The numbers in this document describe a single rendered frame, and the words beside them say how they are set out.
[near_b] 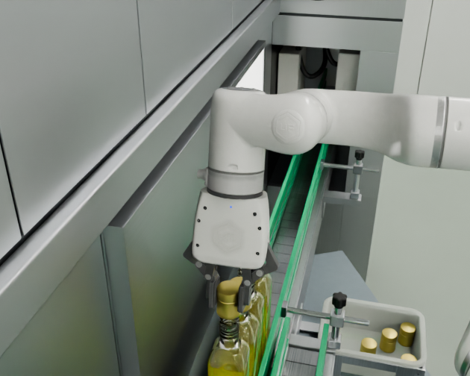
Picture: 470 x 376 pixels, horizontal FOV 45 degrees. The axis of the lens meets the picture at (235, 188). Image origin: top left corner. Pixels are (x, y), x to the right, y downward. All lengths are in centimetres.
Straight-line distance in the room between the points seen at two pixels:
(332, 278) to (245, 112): 93
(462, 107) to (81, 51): 42
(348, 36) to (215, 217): 109
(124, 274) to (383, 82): 120
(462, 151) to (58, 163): 44
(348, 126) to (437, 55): 387
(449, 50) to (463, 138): 397
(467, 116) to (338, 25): 110
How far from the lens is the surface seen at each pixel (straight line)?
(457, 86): 472
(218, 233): 76
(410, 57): 463
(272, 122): 68
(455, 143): 67
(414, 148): 68
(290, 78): 193
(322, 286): 153
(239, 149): 71
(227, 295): 80
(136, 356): 87
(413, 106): 68
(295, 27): 176
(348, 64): 188
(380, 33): 174
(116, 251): 75
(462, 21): 459
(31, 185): 59
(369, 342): 131
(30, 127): 58
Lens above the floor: 172
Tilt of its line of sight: 30 degrees down
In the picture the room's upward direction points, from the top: straight up
